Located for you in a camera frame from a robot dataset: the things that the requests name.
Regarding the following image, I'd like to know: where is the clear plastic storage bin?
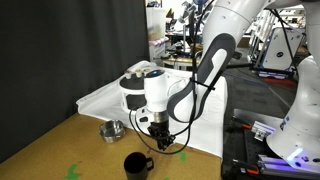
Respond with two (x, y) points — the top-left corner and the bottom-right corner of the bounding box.
(146, 6), (168, 43)

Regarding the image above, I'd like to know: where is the black curtain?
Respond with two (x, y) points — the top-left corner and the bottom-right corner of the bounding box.
(0, 0), (150, 164)

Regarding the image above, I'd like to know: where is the orange black clamp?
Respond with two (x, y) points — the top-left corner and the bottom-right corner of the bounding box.
(231, 115), (252, 132)
(231, 158), (260, 177)

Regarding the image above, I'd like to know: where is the aluminium extrusion rail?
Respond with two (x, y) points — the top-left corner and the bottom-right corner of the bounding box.
(257, 154), (320, 177)

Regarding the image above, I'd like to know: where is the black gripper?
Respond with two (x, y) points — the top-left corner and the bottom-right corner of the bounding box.
(147, 121), (176, 152)

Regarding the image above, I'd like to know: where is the white panel with black frame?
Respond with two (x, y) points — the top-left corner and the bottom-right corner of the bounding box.
(262, 26), (306, 72)

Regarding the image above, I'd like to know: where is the aluminium bracket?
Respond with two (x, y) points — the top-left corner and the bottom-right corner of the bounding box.
(251, 120), (276, 142)

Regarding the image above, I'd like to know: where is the small metal bowl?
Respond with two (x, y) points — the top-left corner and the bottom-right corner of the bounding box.
(98, 119), (127, 144)

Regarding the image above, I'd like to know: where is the white cloth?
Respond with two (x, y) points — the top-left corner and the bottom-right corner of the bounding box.
(75, 59), (229, 160)

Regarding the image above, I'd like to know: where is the black cup with handle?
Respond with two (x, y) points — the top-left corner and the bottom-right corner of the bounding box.
(123, 151), (155, 180)

